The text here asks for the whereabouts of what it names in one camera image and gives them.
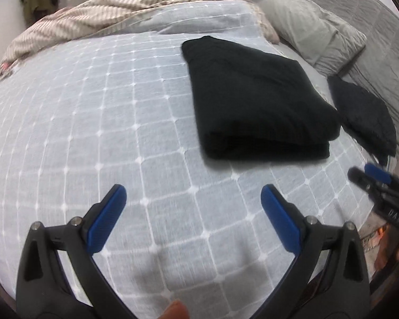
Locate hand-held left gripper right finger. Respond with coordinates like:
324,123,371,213
260,184,372,319

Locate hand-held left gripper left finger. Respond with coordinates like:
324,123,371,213
16,184,137,319

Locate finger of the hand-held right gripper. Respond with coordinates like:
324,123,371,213
364,163,399,191
347,167,387,197

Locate black garment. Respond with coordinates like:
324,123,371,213
181,35,341,162

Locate hanging dark and olive clothes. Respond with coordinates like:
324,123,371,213
20,0,60,27

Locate person's left hand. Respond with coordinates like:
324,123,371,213
161,300,191,319

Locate dark folded cloth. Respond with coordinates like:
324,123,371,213
327,75,397,158

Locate light blue checked bed cover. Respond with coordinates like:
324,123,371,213
0,0,386,306

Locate grey pillow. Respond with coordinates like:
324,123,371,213
257,0,367,77

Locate grey quilted bedspread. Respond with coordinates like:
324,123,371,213
246,0,399,160

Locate striped duvet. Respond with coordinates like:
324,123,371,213
0,0,280,80

